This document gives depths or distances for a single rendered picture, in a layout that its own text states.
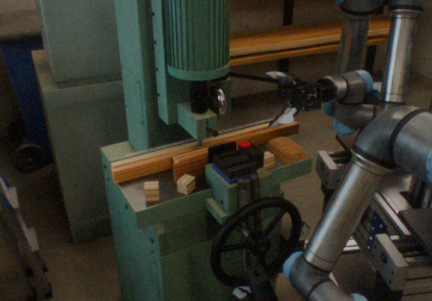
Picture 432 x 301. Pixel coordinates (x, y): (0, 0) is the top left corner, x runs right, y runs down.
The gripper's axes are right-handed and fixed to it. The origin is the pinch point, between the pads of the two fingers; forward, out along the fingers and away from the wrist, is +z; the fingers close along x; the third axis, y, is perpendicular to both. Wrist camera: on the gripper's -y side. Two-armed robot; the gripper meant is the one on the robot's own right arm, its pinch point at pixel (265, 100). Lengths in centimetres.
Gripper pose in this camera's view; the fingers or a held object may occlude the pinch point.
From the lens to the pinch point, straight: 127.9
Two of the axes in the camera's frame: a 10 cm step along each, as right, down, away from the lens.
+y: 4.7, 2.5, -8.5
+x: 0.8, 9.4, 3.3
